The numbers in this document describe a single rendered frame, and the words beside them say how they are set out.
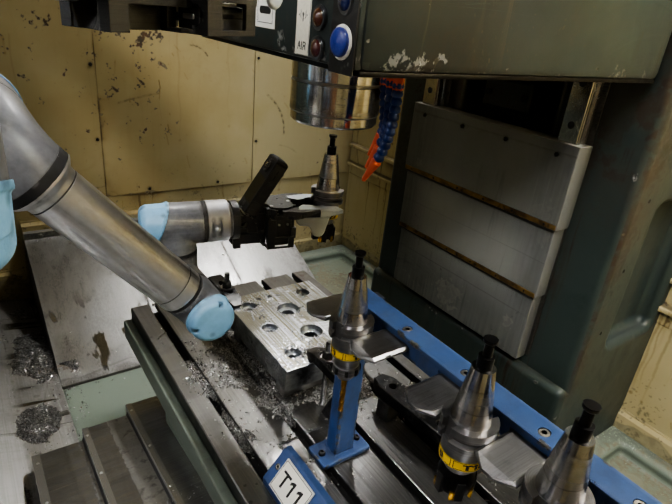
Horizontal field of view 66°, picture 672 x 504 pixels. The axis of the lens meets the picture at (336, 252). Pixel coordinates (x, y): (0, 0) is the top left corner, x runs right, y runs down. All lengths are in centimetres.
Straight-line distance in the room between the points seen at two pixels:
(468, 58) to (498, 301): 76
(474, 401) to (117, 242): 49
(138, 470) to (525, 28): 104
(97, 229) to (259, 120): 138
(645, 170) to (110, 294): 147
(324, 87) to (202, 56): 108
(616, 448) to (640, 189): 80
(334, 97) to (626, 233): 64
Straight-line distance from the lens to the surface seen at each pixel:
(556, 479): 55
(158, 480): 118
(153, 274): 79
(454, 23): 66
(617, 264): 120
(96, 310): 175
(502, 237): 127
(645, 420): 170
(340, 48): 59
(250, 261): 194
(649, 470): 170
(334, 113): 89
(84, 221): 73
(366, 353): 68
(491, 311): 134
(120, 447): 128
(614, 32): 94
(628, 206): 116
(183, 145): 196
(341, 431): 94
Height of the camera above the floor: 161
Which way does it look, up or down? 25 degrees down
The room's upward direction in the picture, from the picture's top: 6 degrees clockwise
